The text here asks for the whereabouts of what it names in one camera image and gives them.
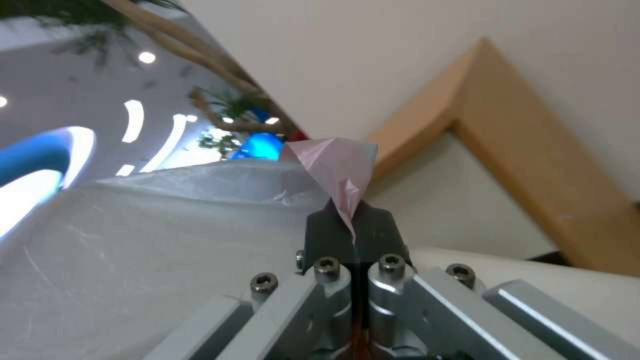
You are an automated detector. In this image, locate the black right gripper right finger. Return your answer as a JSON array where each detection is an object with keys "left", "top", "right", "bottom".
[{"left": 349, "top": 200, "right": 640, "bottom": 360}]

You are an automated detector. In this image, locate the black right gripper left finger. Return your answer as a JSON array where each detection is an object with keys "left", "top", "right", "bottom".
[{"left": 158, "top": 201, "right": 359, "bottom": 360}]

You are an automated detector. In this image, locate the pink garbage bag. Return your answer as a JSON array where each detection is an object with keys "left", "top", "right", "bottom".
[{"left": 284, "top": 136, "right": 376, "bottom": 245}]

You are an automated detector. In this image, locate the grey translucent trash can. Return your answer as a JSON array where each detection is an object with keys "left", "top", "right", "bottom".
[{"left": 0, "top": 155, "right": 361, "bottom": 360}]

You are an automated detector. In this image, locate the indoor tree with brown trunk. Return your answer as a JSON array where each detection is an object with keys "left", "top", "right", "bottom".
[{"left": 0, "top": 0, "right": 309, "bottom": 157}]

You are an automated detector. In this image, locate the blue curved structure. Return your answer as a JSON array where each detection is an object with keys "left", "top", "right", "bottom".
[{"left": 0, "top": 134, "right": 71, "bottom": 188}]

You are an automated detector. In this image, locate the light wooden frame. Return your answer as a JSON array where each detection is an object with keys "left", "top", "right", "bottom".
[{"left": 367, "top": 36, "right": 640, "bottom": 278}]

